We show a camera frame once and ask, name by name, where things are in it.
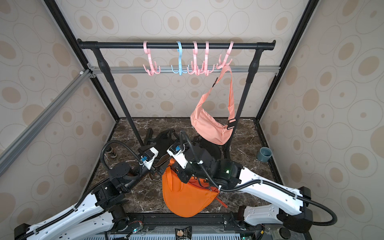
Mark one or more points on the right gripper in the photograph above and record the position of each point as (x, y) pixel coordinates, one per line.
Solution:
(186, 173)

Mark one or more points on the orange sling bag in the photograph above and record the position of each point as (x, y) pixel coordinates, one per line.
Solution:
(186, 200)

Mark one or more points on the pink sling bag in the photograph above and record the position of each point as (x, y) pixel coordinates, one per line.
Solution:
(207, 127)

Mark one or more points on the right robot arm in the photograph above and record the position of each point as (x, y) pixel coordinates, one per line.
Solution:
(292, 208)

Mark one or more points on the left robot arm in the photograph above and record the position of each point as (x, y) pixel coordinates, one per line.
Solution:
(99, 209)

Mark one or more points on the black bag right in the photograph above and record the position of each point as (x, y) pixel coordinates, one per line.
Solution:
(213, 149)

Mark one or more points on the black bag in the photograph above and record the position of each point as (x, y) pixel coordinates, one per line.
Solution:
(164, 140)
(213, 149)

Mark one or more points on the black bag left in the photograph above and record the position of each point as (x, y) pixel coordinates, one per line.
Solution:
(164, 140)

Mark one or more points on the pink hook middle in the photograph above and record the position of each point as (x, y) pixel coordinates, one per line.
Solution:
(194, 69)

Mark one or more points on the pink hook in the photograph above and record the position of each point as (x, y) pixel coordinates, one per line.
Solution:
(153, 69)
(222, 63)
(194, 69)
(204, 70)

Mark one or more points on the pink hook far left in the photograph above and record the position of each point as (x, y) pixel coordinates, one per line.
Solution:
(153, 69)

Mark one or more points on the pink hook far right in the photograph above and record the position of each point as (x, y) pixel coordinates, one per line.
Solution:
(222, 63)

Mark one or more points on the light blue hook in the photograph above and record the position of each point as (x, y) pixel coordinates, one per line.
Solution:
(180, 70)

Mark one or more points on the small snack packet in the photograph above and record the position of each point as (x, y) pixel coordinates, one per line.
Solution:
(184, 234)

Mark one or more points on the grey-blue cup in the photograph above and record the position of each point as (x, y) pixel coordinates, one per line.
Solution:
(264, 154)

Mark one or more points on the black round knob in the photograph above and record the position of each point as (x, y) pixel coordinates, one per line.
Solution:
(284, 234)

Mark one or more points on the black clothes rack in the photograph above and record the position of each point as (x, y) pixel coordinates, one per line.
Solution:
(105, 69)

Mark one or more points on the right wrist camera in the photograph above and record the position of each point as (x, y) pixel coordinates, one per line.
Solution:
(176, 152)

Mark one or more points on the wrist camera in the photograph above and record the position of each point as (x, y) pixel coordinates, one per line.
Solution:
(176, 152)
(148, 157)

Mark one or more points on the brown strap bag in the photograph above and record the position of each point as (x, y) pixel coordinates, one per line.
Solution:
(159, 168)

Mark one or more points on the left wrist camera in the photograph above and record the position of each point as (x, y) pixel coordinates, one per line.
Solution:
(148, 157)

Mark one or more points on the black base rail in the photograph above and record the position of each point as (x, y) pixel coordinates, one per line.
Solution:
(205, 226)

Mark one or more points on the aluminium rail left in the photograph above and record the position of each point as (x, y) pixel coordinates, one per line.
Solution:
(25, 138)

